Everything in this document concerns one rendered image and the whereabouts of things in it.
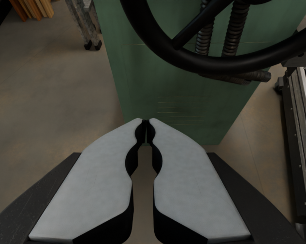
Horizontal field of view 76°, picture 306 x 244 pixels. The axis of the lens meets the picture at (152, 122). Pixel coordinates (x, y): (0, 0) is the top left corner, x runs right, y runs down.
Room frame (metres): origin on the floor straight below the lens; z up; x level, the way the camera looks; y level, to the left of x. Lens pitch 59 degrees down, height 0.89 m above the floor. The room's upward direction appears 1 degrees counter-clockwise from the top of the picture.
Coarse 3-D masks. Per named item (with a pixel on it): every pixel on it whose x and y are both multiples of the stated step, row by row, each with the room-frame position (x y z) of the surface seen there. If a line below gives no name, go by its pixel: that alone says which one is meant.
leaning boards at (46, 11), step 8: (16, 0) 1.53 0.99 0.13; (24, 0) 1.52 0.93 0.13; (32, 0) 1.53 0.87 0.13; (40, 0) 1.55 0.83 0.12; (48, 0) 1.59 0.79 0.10; (56, 0) 1.77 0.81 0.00; (16, 8) 1.47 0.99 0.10; (24, 8) 1.52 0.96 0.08; (32, 8) 1.48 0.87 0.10; (40, 8) 1.53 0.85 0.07; (48, 8) 1.54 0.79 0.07; (24, 16) 1.50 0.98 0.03; (32, 16) 1.54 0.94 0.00; (40, 16) 1.51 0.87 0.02; (48, 16) 1.52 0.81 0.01
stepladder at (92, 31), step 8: (80, 0) 1.17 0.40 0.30; (88, 0) 1.24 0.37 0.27; (72, 8) 1.15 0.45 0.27; (80, 8) 1.13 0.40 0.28; (88, 8) 1.16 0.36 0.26; (88, 16) 1.18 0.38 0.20; (96, 16) 1.31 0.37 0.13; (80, 24) 1.16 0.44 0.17; (88, 24) 1.14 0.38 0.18; (80, 32) 1.15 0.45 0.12; (88, 32) 1.13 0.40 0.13; (96, 32) 1.19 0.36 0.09; (88, 40) 1.17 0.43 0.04; (96, 40) 1.15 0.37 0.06; (88, 48) 1.13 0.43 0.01; (96, 48) 1.13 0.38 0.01
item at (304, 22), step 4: (304, 20) 0.43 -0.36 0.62; (300, 24) 0.42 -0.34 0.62; (304, 24) 0.42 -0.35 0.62; (300, 28) 0.40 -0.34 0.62; (296, 32) 0.40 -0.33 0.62; (304, 52) 0.37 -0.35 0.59; (296, 56) 0.37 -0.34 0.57; (300, 56) 0.36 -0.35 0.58; (304, 56) 0.37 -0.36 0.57; (288, 60) 0.37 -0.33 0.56; (292, 60) 0.37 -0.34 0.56; (296, 60) 0.37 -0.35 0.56; (300, 60) 0.37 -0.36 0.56; (304, 60) 0.37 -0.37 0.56; (284, 64) 0.37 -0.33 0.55; (288, 64) 0.37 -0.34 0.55; (292, 64) 0.37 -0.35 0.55; (296, 64) 0.37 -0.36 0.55; (300, 64) 0.37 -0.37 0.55; (304, 64) 0.37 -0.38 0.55
